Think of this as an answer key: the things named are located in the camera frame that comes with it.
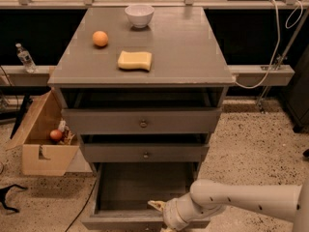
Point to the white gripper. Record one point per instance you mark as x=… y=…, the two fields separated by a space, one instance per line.
x=170 y=212

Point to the grey bottom drawer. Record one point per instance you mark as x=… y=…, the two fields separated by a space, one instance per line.
x=124 y=189

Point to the grey drawer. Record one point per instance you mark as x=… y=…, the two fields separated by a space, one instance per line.
x=145 y=147
x=124 y=189
x=142 y=121

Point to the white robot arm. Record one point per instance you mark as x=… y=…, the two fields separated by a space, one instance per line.
x=207 y=198

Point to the grey middle drawer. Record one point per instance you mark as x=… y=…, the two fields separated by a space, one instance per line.
x=145 y=147

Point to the grey top drawer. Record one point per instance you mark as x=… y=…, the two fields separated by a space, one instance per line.
x=142 y=121

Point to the grey wooden drawer cabinet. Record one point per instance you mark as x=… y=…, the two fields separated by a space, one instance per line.
x=188 y=69

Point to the red apple in box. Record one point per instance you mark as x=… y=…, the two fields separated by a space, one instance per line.
x=56 y=135

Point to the open cardboard box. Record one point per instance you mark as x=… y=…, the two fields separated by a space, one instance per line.
x=39 y=154

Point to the yellow sponge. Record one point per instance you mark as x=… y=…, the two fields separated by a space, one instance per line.
x=135 y=60

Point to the dark cabinet at right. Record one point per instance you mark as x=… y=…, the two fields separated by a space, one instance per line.
x=296 y=94

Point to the orange ball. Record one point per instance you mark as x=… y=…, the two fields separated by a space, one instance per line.
x=100 y=38

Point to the white ceramic bowl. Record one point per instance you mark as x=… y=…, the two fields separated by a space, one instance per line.
x=139 y=15

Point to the clear plastic water bottle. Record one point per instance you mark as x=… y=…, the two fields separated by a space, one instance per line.
x=25 y=58

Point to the metal frame rail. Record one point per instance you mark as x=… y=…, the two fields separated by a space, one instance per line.
x=246 y=75

